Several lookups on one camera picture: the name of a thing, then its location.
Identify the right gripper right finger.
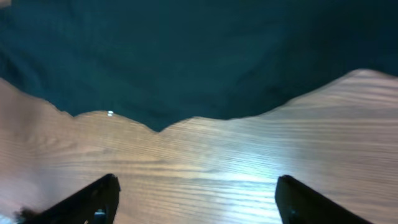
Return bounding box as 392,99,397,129
275,175,371,224

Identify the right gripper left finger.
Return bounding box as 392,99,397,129
16,174,121,224

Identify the black t-shirt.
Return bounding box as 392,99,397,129
1,0,397,132

